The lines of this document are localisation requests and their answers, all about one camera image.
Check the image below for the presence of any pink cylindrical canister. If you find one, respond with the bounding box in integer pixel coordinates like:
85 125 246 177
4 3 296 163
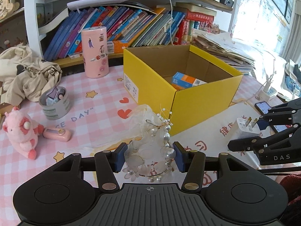
81 26 109 79

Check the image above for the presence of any grey tape roll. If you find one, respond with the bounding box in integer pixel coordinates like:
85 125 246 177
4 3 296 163
39 86 71 120

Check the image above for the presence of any orange white small box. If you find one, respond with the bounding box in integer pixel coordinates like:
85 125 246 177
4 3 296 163
107 40 128 55

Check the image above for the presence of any white wooden bookshelf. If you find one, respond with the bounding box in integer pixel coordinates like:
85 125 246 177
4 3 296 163
0 0 236 69

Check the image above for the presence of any white power adapter plug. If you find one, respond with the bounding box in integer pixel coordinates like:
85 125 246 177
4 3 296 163
235 117 261 139

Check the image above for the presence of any stack of papers and booklets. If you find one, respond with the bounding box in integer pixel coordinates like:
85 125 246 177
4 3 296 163
192 29 256 73

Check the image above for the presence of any white charging cable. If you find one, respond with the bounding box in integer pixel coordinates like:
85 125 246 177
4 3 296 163
154 0 176 46

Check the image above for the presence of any row of colourful books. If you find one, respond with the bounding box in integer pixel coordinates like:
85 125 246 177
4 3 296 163
43 3 220 61

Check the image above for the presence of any pearl flower hair accessory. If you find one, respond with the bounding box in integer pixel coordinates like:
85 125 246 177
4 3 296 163
83 104 177 183

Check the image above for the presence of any black smartphone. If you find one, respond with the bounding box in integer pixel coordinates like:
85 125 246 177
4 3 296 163
254 100 289 133

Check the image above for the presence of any beige crumpled cloth bag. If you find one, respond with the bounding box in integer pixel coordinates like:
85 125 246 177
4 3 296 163
1 45 62 106

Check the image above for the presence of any brown checkered chess board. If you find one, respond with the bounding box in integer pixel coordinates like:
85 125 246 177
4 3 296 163
0 82 13 113

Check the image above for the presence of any pink checkered desk mat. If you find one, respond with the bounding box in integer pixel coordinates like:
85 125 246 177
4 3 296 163
0 64 301 226

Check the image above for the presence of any orange blue toothpaste box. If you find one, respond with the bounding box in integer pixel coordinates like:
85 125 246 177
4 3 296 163
171 72 206 90

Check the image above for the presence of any white desk lamp bar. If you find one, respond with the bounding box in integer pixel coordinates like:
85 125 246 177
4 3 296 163
67 0 129 10

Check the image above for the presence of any pink plush pig toy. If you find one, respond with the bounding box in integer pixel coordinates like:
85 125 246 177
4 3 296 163
2 106 44 160

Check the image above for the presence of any alphabet wall poster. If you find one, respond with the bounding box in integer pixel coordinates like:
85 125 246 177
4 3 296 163
232 0 294 55

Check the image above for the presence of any yellow cardboard box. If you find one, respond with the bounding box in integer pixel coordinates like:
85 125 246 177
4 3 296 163
123 45 243 135

